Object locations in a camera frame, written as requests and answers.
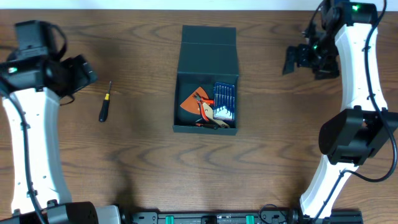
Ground black yellow screwdriver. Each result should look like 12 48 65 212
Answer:
98 81 112 123

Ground blue precision screwdriver set case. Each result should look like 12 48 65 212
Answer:
213 82 236 121

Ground dark green box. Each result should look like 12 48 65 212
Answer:
173 25 239 136

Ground red handled cutting pliers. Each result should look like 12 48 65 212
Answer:
193 93 215 122

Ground small claw hammer black handle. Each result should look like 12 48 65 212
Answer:
195 118 220 129

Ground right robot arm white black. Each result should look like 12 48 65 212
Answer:
282 1 397 223

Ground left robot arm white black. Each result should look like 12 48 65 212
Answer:
1 55 122 223

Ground orange scraper wooden handle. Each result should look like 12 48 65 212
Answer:
180 86 231 129

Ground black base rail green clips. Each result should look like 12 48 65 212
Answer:
121 204 364 224

